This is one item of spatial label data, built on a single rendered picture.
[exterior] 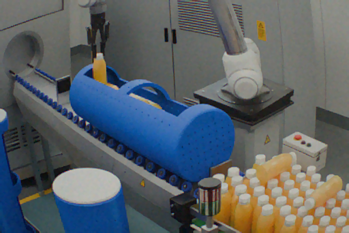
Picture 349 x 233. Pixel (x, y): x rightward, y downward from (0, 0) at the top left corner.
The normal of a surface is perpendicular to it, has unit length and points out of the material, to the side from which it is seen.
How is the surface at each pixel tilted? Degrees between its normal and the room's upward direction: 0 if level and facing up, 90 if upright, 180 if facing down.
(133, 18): 90
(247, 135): 90
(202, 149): 90
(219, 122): 90
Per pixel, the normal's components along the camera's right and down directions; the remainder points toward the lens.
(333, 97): -0.72, 0.29
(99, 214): 0.44, 0.32
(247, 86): -0.07, 0.55
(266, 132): 0.69, 0.24
